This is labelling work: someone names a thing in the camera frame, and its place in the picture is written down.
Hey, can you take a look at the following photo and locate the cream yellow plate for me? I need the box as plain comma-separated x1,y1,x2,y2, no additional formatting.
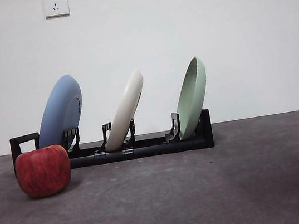
95,68,154,153

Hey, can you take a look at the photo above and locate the red apple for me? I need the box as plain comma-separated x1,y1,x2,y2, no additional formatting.
12,142,75,202

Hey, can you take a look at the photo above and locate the black plate rack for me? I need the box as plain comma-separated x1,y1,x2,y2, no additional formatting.
8,105,216,179

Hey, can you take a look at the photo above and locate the green plate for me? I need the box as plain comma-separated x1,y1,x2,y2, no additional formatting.
168,55,216,141

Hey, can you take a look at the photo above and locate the blue plate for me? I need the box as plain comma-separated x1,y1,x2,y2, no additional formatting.
28,72,90,157

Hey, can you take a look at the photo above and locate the white wall socket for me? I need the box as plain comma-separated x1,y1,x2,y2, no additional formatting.
42,0,71,20

